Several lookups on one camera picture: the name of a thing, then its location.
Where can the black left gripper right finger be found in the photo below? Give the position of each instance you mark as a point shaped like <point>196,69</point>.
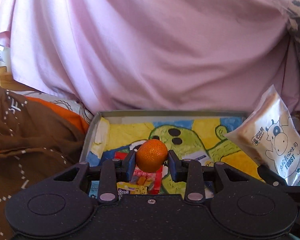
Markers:
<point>196,176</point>

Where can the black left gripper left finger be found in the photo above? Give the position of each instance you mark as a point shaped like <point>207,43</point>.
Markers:
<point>112,171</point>

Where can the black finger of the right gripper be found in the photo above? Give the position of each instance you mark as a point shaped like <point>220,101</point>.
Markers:
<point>275,180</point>

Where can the light blue snack packet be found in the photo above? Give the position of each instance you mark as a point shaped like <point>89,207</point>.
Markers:
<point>93,193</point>

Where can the red spicy tofu snack packet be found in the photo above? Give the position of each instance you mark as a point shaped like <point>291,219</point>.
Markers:
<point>151,180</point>

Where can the orange mandarin fruit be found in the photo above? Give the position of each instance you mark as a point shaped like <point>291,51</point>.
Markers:
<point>151,155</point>

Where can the toast bread packet with cow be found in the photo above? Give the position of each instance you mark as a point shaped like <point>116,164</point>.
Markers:
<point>269,137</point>

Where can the white and blue stick packet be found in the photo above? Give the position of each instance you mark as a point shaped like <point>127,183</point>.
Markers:
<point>200,156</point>

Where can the grey tray with cartoon picture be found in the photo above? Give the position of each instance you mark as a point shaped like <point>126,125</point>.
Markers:
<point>114,134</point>

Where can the yellow green snack packet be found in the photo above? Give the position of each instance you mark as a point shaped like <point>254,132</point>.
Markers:
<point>128,188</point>

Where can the colourful striped cartoon blanket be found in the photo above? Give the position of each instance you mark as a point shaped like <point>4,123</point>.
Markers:
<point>71,110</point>

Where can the brown PF patterned blanket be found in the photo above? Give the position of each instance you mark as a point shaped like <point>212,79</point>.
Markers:
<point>35,143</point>

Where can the pink bed sheet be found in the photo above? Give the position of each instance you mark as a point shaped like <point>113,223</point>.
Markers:
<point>152,54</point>

